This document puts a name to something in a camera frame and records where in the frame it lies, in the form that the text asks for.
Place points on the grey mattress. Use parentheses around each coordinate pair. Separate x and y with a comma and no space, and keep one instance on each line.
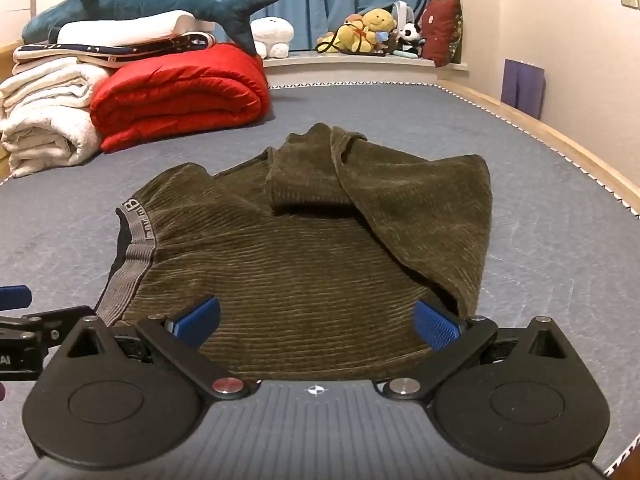
(65,240)

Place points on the panda plush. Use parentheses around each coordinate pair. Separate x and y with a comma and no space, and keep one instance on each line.
(411,36)

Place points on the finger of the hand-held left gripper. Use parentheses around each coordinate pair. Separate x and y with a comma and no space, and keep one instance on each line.
(14,297)
(35,324)

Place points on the red folded quilt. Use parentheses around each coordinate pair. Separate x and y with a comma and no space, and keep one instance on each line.
(175,95)

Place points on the white folded blanket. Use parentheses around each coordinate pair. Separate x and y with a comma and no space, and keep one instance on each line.
(45,110)

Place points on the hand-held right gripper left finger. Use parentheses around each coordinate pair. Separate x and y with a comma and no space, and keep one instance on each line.
(196,321)

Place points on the blue shark plush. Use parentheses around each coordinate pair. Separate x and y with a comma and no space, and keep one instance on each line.
(125,2)

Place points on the navy patterned folded blanket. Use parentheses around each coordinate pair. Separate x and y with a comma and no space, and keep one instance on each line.
(75,52)

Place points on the white mushroom plush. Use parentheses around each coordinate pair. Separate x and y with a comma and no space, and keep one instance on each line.
(270,34)

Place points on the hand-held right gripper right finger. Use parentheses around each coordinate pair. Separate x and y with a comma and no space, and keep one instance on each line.
(436,329)

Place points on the yellow plush toy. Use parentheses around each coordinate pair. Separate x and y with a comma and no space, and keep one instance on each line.
(352,39)

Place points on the wooden bed frame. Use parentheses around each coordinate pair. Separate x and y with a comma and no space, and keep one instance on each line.
(560,142)

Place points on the white pillow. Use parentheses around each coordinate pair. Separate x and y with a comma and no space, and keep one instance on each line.
(130,27)

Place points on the purple sheet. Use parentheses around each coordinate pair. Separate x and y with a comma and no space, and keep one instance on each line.
(522,87)

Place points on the bay window ledge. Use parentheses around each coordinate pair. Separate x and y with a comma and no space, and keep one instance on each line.
(350,67)

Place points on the dark red cushion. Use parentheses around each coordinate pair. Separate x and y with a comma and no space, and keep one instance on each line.
(441,30)

